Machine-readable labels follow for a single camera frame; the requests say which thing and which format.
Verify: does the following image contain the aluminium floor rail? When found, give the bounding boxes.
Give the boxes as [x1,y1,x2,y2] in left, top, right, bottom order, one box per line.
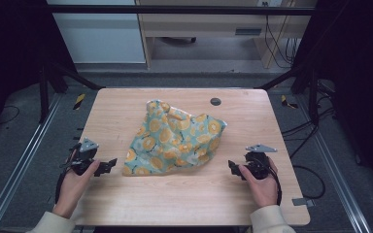
[294,95,373,233]
[0,92,63,233]

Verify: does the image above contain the grey metal table bracket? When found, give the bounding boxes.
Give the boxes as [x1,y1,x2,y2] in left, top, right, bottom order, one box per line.
[291,197,316,209]

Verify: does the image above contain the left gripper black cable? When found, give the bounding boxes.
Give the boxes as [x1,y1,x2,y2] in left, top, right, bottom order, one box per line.
[53,142,83,206]

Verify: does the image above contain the person's left hand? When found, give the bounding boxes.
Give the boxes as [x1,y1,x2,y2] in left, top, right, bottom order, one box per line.
[51,159,102,219]

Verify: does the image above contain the yellow black tape strip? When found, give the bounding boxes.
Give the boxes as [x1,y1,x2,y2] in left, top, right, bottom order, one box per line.
[279,93,300,110]

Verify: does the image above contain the white cabinet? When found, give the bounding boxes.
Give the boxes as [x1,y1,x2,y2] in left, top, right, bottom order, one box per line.
[46,0,147,65]

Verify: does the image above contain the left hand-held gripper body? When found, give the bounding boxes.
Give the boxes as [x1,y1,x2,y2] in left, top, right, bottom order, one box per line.
[59,137,103,177]

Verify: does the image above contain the black metal frame stand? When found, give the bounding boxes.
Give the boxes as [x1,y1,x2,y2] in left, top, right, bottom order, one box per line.
[257,63,322,126]
[38,61,107,124]

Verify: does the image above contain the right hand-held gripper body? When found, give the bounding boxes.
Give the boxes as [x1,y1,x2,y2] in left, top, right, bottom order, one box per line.
[244,144,278,181]

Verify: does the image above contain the black hanging desk cables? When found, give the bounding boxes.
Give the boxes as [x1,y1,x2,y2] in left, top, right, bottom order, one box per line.
[262,1,303,70]

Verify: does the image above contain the bundle of black floor cables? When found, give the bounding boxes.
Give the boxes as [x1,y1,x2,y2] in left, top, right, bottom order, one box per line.
[281,81,337,160]

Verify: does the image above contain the black horizontal frame bar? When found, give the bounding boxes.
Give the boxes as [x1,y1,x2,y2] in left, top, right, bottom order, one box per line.
[44,4,317,17]

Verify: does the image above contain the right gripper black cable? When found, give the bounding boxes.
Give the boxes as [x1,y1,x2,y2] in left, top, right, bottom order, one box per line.
[265,161,284,207]

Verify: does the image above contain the teal orange-slice print cloth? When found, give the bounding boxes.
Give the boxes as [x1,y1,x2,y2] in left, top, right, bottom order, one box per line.
[121,98,228,178]

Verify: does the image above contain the thin black floor cable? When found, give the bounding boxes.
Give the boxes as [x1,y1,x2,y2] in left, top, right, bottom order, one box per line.
[0,104,21,126]

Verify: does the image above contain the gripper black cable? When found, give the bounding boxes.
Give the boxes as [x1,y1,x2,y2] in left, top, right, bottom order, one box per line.
[265,161,284,207]
[53,142,83,206]

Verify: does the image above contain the black looped floor cable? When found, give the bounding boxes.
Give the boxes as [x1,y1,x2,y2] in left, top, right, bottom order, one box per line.
[290,164,326,200]

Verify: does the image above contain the black curtain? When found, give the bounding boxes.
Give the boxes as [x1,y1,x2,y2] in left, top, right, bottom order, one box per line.
[0,0,78,145]
[291,0,373,190]

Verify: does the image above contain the person's right hand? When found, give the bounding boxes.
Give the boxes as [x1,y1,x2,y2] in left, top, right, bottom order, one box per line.
[238,156,280,209]

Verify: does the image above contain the yellow-handled tool on floor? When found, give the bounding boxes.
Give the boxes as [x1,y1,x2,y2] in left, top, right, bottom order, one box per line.
[73,92,87,112]

